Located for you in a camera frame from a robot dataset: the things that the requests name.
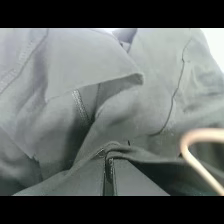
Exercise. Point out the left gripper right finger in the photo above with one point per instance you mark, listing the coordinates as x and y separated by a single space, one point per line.
133 183

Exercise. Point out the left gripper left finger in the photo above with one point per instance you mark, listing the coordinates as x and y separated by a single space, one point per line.
83 181

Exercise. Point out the black sweatshirt with white print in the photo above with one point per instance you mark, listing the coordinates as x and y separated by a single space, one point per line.
100 83

